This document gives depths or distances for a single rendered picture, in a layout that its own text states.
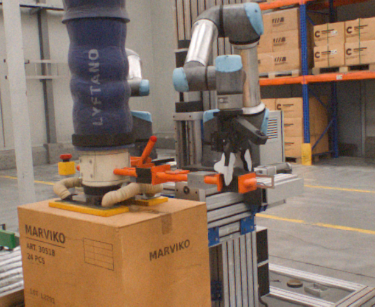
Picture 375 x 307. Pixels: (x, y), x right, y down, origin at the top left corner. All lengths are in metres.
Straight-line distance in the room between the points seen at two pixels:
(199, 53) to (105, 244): 0.67
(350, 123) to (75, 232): 9.18
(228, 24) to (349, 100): 8.82
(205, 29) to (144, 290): 0.89
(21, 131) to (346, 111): 6.94
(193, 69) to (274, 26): 8.44
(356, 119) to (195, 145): 8.42
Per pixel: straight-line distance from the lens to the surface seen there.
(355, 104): 10.57
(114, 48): 1.83
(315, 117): 10.12
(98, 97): 1.79
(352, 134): 10.63
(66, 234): 1.82
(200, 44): 1.72
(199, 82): 1.57
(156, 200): 1.86
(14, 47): 5.44
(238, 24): 1.88
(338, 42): 9.37
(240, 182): 1.43
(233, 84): 1.45
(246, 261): 2.55
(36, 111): 12.22
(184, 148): 2.36
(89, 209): 1.78
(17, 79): 5.42
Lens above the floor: 1.31
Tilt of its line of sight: 6 degrees down
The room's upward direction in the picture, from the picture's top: 3 degrees counter-clockwise
